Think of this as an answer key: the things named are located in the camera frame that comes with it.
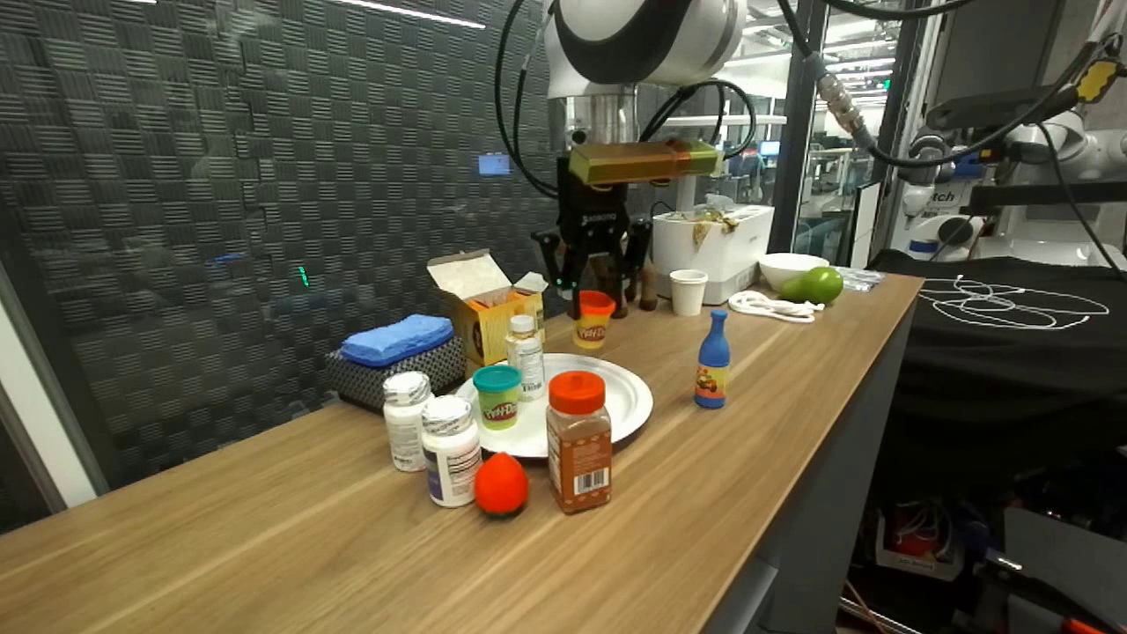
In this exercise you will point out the red and white box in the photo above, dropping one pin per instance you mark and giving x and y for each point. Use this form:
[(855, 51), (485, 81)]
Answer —
[(918, 544)]

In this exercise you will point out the dried leaves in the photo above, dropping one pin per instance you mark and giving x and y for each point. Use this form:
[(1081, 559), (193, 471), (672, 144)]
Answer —
[(706, 224)]

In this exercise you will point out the spice jar with red lid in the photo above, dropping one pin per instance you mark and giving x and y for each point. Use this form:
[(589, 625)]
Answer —
[(579, 453)]

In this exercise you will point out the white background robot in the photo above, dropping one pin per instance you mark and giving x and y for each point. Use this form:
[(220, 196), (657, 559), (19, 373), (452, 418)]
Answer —
[(1059, 144)]

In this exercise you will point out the blue folded cloth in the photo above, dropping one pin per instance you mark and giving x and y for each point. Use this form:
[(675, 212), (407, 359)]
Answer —
[(397, 339)]

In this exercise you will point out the teal lid dough can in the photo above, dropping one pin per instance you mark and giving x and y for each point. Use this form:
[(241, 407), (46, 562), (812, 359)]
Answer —
[(498, 395)]

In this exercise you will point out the open yellow cardboard box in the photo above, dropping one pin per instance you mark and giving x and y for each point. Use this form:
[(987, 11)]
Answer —
[(494, 320)]

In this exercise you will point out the red toy tomato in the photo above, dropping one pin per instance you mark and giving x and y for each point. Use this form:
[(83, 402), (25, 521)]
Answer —
[(500, 487)]

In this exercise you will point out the black table cloth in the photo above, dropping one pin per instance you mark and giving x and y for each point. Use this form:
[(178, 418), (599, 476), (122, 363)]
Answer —
[(1007, 357)]

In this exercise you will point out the yellow black clamp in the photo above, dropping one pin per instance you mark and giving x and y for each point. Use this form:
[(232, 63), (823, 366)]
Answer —
[(1095, 77)]

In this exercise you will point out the white round plate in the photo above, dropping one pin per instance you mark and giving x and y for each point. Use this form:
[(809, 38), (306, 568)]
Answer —
[(610, 398)]

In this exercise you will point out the orange lid dough can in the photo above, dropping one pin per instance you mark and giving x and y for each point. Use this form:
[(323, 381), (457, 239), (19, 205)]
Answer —
[(594, 318)]

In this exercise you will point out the blue tape strip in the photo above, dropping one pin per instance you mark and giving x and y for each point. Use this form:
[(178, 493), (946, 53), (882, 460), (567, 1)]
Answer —
[(494, 163)]

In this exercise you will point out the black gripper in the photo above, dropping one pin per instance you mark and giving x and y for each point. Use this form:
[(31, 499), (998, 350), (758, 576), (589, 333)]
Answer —
[(599, 205)]

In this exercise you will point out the yellow wrist camera box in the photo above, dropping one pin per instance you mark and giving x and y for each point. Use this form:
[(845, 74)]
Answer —
[(646, 163)]

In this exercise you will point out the small white glue bottle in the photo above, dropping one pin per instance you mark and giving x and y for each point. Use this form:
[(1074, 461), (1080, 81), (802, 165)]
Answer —
[(527, 357)]

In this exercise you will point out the white mug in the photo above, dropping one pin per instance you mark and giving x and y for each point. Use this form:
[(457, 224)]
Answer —
[(734, 239)]

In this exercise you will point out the blue bowling pin bottle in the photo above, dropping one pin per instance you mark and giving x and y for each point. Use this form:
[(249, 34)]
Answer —
[(711, 352)]

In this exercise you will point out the plain white pill bottle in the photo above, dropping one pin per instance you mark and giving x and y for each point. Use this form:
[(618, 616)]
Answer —
[(407, 425)]

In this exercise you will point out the white bowl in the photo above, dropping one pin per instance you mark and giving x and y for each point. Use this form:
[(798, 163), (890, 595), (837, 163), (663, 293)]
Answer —
[(791, 269)]

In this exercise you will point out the white pill bottle blue label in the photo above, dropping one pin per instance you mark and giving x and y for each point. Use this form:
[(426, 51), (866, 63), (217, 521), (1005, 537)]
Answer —
[(447, 460)]

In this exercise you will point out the white paper cup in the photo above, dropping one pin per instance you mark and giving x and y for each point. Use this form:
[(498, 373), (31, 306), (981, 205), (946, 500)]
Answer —
[(687, 293)]

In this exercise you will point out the small clear packet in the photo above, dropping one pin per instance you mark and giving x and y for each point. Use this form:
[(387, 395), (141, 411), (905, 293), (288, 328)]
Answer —
[(861, 280)]

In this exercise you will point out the green tape piece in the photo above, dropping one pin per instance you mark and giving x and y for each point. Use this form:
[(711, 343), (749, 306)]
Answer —
[(299, 277)]

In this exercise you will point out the green fruit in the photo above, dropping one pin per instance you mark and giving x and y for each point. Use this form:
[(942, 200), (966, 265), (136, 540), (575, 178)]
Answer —
[(817, 287)]

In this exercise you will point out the dark metal pillar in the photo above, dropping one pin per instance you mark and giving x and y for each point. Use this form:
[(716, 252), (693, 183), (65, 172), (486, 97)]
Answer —
[(798, 178)]

